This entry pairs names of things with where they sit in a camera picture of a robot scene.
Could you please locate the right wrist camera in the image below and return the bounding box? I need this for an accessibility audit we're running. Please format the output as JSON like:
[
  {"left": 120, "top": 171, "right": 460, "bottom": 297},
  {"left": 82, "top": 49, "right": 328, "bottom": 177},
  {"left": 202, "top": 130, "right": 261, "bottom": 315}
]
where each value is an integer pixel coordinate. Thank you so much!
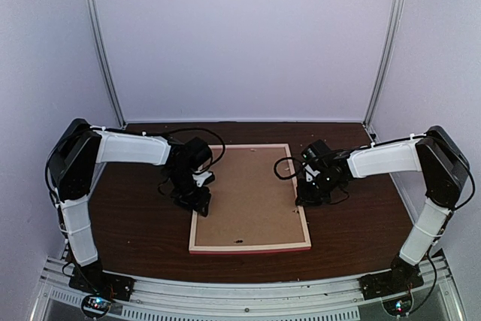
[{"left": 301, "top": 139, "right": 331, "bottom": 161}]

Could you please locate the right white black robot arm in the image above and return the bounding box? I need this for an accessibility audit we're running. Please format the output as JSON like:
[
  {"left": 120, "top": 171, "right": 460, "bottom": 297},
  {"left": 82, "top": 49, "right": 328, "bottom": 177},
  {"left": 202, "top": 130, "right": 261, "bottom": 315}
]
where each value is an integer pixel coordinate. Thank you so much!
[{"left": 295, "top": 126, "right": 472, "bottom": 292}]

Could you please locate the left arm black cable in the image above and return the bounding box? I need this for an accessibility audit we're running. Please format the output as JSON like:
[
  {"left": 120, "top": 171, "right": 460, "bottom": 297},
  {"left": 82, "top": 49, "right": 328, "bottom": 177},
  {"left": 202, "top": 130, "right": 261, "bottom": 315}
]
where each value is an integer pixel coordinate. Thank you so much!
[{"left": 165, "top": 127, "right": 226, "bottom": 168}]

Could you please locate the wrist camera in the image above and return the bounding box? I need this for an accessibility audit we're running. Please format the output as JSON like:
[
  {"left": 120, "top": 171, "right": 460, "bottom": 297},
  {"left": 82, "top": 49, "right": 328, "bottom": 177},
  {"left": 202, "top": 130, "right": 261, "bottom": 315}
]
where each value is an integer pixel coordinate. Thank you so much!
[
  {"left": 185, "top": 137, "right": 213, "bottom": 170},
  {"left": 301, "top": 139, "right": 331, "bottom": 161}
]

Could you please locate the left round controller board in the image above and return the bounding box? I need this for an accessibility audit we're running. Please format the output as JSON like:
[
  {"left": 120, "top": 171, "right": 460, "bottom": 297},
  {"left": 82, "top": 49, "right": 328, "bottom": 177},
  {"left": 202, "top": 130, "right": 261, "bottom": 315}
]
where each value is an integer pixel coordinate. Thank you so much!
[{"left": 80, "top": 294, "right": 113, "bottom": 319}]

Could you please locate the aluminium corner post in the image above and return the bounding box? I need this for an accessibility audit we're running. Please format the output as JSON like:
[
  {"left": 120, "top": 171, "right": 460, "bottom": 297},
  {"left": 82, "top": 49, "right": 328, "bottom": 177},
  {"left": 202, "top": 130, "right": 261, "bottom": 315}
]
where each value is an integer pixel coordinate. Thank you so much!
[
  {"left": 86, "top": 0, "right": 126, "bottom": 127},
  {"left": 363, "top": 0, "right": 405, "bottom": 129}
]

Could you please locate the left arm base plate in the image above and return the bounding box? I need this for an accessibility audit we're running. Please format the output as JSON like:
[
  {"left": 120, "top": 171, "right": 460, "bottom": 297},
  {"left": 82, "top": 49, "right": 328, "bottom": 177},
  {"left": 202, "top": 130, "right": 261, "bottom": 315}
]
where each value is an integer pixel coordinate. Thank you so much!
[{"left": 68, "top": 265, "right": 135, "bottom": 301}]

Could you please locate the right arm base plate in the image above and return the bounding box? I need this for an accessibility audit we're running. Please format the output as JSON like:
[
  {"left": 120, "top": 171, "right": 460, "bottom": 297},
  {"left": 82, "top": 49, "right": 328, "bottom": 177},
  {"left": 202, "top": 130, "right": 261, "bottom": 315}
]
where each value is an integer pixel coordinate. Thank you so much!
[{"left": 358, "top": 270, "right": 424, "bottom": 300}]

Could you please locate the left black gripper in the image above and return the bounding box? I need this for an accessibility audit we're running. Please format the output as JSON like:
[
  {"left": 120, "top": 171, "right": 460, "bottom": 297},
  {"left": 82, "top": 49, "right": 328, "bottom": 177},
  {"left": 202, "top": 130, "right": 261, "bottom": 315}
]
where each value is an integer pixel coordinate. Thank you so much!
[{"left": 166, "top": 167, "right": 211, "bottom": 217}]

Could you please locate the right round controller board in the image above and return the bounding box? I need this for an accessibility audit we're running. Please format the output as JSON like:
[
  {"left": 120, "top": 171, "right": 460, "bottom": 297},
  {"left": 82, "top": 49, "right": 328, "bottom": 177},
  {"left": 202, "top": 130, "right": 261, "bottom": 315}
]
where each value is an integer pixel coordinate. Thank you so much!
[{"left": 383, "top": 295, "right": 413, "bottom": 317}]

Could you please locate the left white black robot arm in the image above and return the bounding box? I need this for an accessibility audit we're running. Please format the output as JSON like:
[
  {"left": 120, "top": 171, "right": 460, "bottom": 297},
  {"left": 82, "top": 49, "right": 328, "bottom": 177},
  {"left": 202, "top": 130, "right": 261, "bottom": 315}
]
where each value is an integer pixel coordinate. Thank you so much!
[{"left": 46, "top": 118, "right": 215, "bottom": 294}]

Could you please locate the left aluminium corner post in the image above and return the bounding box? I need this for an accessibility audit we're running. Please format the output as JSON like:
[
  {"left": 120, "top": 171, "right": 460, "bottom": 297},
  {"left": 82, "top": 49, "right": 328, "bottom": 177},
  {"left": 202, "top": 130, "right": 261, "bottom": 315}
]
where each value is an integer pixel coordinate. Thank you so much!
[{"left": 86, "top": 0, "right": 126, "bottom": 127}]

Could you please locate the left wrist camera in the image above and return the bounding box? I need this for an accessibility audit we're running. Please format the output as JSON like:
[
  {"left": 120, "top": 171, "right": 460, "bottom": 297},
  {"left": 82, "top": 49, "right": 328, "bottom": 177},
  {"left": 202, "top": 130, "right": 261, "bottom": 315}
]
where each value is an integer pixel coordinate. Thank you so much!
[{"left": 185, "top": 137, "right": 213, "bottom": 170}]

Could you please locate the round controller board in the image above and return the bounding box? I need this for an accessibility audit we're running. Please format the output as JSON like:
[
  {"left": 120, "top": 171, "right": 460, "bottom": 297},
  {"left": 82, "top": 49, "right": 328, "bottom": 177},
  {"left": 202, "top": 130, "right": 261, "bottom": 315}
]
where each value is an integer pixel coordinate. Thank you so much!
[
  {"left": 80, "top": 294, "right": 113, "bottom": 319},
  {"left": 383, "top": 295, "right": 413, "bottom": 317}
]

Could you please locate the light wooden picture frame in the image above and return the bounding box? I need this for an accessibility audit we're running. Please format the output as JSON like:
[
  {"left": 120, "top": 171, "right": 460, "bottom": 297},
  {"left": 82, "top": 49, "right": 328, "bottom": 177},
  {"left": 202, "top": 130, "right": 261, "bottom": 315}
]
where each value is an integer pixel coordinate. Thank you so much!
[{"left": 188, "top": 143, "right": 313, "bottom": 255}]

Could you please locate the right aluminium corner post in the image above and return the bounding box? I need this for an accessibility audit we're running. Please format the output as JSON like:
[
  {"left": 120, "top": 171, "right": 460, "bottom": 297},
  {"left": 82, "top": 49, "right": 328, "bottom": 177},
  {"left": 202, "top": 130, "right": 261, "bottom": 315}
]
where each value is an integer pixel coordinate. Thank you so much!
[{"left": 363, "top": 0, "right": 405, "bottom": 129}]

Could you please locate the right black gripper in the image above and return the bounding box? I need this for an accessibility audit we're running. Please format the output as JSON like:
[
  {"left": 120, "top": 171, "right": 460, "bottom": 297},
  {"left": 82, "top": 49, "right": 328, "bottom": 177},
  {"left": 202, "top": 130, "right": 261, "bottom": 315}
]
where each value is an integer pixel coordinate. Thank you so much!
[{"left": 298, "top": 172, "right": 341, "bottom": 206}]

